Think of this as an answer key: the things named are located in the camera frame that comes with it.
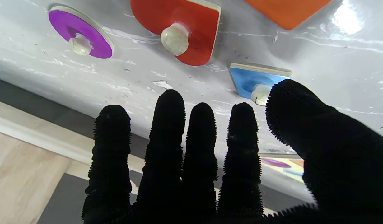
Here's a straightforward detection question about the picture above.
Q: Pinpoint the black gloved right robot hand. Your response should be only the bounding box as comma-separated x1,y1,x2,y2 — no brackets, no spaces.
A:
82,79,383,224

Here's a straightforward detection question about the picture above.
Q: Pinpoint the orange rectangle puzzle piece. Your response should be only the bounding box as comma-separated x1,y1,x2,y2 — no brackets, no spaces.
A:
244,0,334,31

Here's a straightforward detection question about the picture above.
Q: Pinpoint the purple circle puzzle piece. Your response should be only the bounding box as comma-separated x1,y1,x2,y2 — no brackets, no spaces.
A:
48,5,115,60

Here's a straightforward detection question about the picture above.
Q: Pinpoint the blue semicircle puzzle piece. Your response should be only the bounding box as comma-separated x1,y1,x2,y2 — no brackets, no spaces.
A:
229,63,293,106

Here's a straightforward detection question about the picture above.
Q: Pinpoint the yellow wooden puzzle board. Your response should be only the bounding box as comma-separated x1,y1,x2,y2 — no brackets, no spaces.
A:
259,154,305,184

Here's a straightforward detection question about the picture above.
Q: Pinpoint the red heart puzzle piece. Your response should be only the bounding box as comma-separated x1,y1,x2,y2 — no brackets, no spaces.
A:
130,0,222,67

